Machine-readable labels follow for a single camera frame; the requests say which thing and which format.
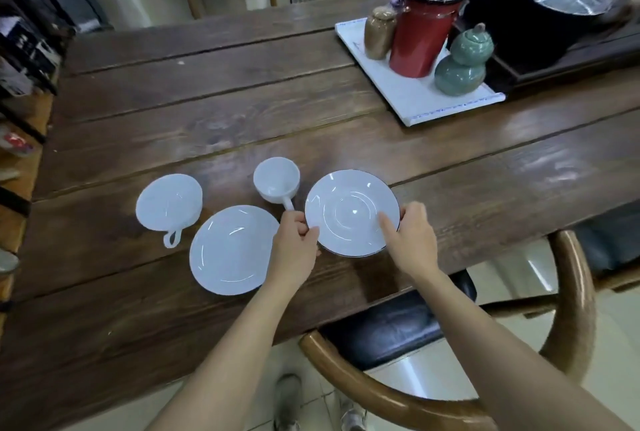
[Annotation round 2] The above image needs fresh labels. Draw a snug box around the person's left hand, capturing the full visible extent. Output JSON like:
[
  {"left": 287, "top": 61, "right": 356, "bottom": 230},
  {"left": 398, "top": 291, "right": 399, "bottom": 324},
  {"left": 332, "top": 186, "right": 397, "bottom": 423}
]
[{"left": 266, "top": 211, "right": 321, "bottom": 291}]

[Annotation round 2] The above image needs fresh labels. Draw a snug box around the person's right hand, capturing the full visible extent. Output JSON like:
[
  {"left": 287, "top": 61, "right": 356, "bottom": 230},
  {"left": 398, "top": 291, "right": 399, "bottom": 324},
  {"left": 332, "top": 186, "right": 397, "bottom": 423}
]
[{"left": 377, "top": 202, "right": 442, "bottom": 283}]

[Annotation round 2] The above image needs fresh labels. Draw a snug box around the white saucer with dark rim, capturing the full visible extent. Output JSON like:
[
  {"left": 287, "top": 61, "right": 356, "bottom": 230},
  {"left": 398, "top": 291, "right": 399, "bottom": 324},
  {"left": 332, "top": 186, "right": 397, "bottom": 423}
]
[{"left": 304, "top": 169, "right": 402, "bottom": 258}]

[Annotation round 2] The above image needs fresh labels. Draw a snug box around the person's right forearm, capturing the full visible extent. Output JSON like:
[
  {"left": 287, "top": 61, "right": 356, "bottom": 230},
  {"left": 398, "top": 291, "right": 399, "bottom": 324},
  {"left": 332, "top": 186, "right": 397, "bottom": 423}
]
[{"left": 411, "top": 266, "right": 638, "bottom": 431}]

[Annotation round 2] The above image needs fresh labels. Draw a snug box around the person's left forearm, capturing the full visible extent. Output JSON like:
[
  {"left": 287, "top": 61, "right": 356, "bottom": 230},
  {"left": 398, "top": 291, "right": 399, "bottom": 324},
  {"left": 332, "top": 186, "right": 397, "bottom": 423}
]
[{"left": 149, "top": 273, "right": 307, "bottom": 431}]

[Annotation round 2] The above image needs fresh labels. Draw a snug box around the plain white saucer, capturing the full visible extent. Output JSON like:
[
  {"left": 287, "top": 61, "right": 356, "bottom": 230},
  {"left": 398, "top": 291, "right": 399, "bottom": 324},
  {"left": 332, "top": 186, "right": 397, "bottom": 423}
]
[{"left": 189, "top": 205, "right": 281, "bottom": 296}]

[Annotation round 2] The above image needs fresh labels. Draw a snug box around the wooden chair with black cushion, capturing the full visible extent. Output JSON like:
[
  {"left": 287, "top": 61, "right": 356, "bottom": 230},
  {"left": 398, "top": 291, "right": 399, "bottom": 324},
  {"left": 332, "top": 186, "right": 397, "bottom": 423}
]
[
  {"left": 570, "top": 203, "right": 640, "bottom": 294},
  {"left": 299, "top": 230, "right": 598, "bottom": 431}
]

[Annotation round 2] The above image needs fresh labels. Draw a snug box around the white rectangular tray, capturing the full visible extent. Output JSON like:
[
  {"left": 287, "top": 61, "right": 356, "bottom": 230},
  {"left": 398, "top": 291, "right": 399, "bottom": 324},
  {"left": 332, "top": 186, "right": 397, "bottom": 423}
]
[{"left": 334, "top": 18, "right": 507, "bottom": 128}]

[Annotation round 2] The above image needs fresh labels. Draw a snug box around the person's left shoe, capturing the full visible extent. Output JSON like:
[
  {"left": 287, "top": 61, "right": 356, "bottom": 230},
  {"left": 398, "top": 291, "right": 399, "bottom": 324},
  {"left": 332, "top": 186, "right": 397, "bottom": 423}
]
[{"left": 273, "top": 373, "right": 304, "bottom": 431}]

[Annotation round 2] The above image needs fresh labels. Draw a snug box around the person's shoe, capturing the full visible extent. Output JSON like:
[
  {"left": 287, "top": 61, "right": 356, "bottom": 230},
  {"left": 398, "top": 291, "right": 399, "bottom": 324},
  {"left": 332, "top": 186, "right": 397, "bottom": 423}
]
[
  {"left": 339, "top": 397, "right": 369, "bottom": 431},
  {"left": 273, "top": 373, "right": 304, "bottom": 431}
]

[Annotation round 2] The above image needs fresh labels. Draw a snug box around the green gourd-shaped ceramic jar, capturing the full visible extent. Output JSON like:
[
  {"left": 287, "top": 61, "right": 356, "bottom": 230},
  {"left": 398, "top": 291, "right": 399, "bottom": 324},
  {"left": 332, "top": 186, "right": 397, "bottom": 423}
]
[{"left": 434, "top": 23, "right": 495, "bottom": 97}]

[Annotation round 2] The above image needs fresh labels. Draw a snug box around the person's right shoe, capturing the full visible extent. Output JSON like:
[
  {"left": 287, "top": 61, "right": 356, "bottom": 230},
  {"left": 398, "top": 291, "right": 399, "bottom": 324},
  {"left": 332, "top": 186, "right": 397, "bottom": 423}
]
[{"left": 339, "top": 397, "right": 369, "bottom": 431}]

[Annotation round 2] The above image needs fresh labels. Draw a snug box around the brown ceramic jar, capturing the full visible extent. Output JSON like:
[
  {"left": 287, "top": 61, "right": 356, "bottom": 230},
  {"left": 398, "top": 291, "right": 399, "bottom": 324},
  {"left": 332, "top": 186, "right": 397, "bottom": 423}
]
[{"left": 363, "top": 6, "right": 399, "bottom": 61}]

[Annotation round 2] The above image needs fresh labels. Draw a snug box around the red canister with black lid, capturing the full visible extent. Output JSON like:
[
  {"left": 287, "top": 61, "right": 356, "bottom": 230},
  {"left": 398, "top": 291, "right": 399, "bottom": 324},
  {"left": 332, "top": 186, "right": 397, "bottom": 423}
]
[{"left": 389, "top": 0, "right": 471, "bottom": 79}]

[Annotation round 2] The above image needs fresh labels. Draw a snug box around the black electric kettle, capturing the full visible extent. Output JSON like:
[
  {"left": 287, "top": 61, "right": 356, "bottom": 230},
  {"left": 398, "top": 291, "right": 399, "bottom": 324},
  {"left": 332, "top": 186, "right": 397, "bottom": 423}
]
[{"left": 462, "top": 0, "right": 618, "bottom": 77}]

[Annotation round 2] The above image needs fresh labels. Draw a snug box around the dark wooden tea tray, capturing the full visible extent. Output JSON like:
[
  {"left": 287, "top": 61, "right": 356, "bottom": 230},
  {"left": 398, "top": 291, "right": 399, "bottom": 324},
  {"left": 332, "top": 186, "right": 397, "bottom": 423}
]
[{"left": 484, "top": 0, "right": 640, "bottom": 92}]

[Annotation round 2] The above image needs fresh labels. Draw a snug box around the black metal storage shelf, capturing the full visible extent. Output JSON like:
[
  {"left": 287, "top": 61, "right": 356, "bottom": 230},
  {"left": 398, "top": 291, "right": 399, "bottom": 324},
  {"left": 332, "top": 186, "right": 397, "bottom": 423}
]
[{"left": 0, "top": 0, "right": 77, "bottom": 306}]

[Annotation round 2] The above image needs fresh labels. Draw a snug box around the small white cup with handle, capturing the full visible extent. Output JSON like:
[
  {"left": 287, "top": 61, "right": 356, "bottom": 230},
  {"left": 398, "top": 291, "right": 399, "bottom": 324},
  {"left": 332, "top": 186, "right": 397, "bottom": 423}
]
[{"left": 253, "top": 157, "right": 301, "bottom": 212}]

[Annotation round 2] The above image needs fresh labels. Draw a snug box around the wide white cup with handle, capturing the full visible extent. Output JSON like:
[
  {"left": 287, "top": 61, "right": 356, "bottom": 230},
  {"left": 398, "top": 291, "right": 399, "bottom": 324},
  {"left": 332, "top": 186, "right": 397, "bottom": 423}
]
[{"left": 135, "top": 174, "right": 204, "bottom": 249}]

